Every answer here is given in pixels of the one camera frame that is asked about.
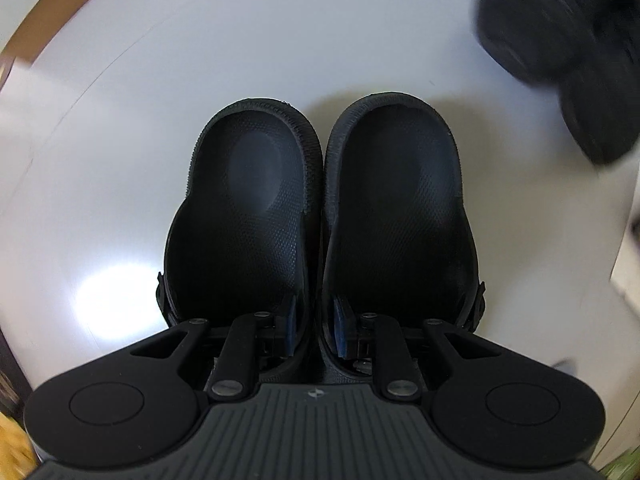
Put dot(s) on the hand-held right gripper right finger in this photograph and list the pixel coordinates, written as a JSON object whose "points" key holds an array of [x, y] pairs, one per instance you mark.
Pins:
{"points": [[341, 325]]}

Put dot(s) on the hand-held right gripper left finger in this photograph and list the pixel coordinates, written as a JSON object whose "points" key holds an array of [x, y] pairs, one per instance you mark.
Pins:
{"points": [[293, 325]]}

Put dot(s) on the matte dark grey clog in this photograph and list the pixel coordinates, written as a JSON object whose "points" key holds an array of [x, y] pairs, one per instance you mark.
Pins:
{"points": [[400, 210], [240, 210]]}

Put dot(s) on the black lace-up sneaker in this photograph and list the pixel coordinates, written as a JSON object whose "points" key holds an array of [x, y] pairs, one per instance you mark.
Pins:
{"points": [[605, 120], [540, 25]]}

